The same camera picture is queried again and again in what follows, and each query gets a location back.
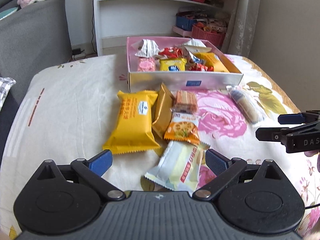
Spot pink cardboard snack box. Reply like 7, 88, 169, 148
126, 36, 243, 92

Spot white silver crumpled snack bag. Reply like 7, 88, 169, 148
133, 39, 160, 58

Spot red white candy pack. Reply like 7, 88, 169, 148
188, 63, 214, 72

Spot floral tablecloth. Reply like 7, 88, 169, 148
1, 54, 319, 239

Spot grey white checked pillow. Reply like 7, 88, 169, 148
0, 77, 16, 110

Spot pink snack pack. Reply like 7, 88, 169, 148
137, 57, 156, 72

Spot clear wrapped sandwich cookies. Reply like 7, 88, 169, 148
226, 86, 265, 126

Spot small yellow blue snack pack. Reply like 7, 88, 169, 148
159, 58, 187, 72

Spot lace curtain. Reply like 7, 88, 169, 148
221, 0, 260, 57

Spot large yellow snack pack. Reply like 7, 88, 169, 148
103, 90, 159, 154

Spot orange lotus root chip pack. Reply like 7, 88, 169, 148
164, 112, 200, 145

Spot pink plastic basket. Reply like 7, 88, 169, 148
191, 24, 225, 47

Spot white bookshelf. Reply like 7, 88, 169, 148
93, 0, 220, 56

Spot white pale yellow snack pack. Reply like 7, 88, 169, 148
144, 141, 209, 194

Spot clear wrapped wafer biscuit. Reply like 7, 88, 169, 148
172, 90, 198, 114

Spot gold foil snack pack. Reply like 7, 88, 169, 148
152, 83, 175, 139

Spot small silver foil snack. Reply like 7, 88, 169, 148
190, 55, 205, 65

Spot yellow snack pack in box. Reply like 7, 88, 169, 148
195, 53, 229, 73

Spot red round-pattern snack pack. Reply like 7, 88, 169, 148
158, 47, 183, 59

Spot grey sofa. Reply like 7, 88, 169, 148
1, 0, 72, 150

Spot blue storage bin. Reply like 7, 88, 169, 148
176, 16, 197, 31

